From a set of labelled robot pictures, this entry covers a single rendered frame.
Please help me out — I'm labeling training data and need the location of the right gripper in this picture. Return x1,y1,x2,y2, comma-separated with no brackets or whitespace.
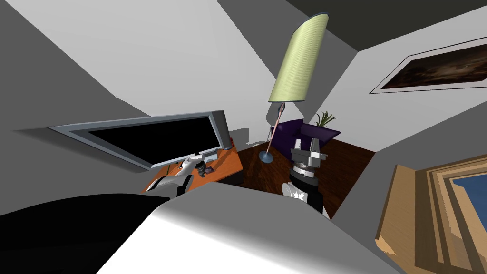
291,137,328,168

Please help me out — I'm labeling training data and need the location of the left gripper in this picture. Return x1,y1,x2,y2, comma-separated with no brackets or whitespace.
191,154,209,178

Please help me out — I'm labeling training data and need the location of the purple armchair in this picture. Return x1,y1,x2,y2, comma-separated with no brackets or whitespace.
270,118,342,161

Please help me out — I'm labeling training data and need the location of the orange wooden desk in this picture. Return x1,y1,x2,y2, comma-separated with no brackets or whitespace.
141,138,244,195

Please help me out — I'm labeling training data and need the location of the green potted plant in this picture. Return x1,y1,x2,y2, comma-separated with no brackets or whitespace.
314,110,339,128

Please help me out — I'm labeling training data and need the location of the grey framed black television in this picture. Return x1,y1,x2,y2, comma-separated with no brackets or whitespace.
47,110,234,171

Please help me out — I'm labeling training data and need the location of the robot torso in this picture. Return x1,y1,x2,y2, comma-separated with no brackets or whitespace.
95,182,406,274

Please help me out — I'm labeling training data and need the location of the floor lamp with green shade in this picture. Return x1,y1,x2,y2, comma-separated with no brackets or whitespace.
258,13,330,164

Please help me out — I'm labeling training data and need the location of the wooden framed window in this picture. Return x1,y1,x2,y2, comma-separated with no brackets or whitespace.
374,154,487,274

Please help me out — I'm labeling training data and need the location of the dark framed wall picture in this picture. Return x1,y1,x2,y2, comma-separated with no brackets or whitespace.
369,36,487,95

